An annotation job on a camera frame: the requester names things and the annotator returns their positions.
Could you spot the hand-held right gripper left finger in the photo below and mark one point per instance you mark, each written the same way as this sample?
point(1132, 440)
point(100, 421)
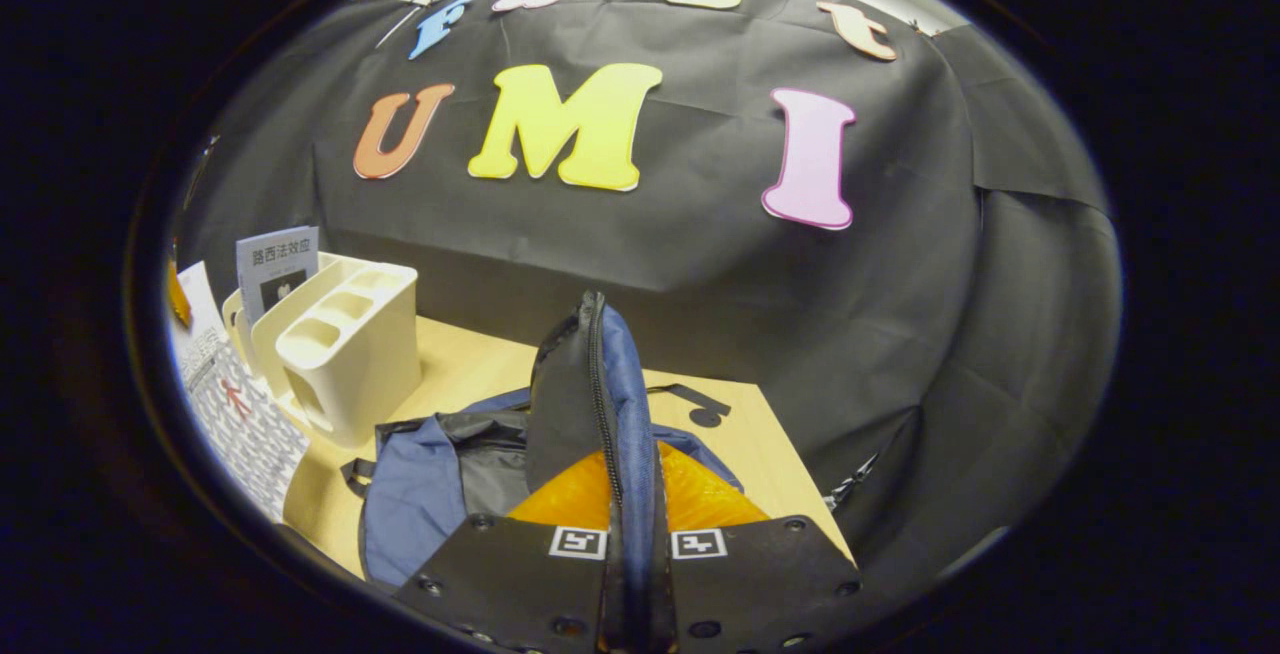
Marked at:
point(510, 584)

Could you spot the white patterned cover book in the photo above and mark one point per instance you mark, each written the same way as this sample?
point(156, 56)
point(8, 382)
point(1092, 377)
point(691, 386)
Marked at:
point(240, 414)

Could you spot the grey cover book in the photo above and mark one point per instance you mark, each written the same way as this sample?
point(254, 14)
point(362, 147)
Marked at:
point(275, 269)

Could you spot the blue schoolbag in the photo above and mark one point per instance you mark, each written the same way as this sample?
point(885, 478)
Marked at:
point(420, 494)

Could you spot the cream plastic bookshelf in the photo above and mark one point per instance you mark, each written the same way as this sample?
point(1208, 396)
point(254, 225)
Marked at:
point(350, 364)

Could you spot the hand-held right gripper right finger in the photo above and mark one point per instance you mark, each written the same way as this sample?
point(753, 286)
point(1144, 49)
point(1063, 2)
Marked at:
point(760, 584)

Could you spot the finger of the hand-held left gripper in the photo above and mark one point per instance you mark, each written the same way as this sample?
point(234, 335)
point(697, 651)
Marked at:
point(180, 294)

